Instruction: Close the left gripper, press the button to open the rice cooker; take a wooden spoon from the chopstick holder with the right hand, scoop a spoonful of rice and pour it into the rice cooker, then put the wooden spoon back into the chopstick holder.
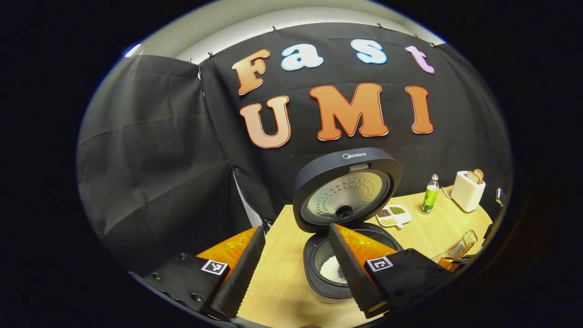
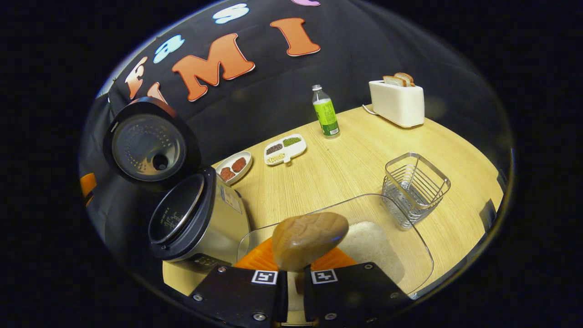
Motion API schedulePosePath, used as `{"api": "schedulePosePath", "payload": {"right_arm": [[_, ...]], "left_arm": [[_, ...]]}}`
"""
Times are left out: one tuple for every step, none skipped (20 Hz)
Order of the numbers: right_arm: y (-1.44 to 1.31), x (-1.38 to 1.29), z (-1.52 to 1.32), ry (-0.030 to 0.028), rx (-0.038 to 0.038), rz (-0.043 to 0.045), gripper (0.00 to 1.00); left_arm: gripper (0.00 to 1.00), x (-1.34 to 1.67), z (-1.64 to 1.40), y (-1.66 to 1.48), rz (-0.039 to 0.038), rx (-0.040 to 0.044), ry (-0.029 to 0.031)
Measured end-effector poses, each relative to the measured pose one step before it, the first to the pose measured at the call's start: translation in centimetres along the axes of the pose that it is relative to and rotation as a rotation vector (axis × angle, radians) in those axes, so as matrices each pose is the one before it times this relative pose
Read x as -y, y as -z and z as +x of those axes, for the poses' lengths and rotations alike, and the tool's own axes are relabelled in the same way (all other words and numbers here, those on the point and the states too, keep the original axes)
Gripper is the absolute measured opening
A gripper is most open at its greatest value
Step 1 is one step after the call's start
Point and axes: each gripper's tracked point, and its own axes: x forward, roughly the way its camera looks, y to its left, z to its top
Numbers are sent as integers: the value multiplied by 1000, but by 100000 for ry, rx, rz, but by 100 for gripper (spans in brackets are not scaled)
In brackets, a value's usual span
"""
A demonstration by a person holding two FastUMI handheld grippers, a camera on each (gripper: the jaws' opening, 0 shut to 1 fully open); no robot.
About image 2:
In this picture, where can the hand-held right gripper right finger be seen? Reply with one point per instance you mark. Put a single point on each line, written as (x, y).
(350, 291)

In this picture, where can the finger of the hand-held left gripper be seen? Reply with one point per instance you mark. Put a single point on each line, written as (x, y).
(88, 184)

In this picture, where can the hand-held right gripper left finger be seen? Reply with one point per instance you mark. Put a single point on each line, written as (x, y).
(237, 291)

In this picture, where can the wooden spoon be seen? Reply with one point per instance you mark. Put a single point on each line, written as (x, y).
(305, 239)

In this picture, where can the black rice cooker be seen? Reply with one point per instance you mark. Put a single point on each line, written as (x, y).
(196, 218)

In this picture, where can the clear glass container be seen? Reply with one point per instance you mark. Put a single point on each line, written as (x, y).
(410, 255)

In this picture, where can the round plate with red meat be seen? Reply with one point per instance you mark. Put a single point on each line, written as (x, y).
(233, 168)

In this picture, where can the white divided bean dish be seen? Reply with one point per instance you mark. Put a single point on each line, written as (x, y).
(285, 149)

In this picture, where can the green drink bottle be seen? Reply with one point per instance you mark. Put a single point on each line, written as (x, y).
(326, 116)

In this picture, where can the white toaster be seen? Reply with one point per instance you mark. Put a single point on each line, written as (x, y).
(398, 107)

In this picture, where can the bread slice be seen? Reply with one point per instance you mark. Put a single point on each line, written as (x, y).
(392, 81)
(407, 78)

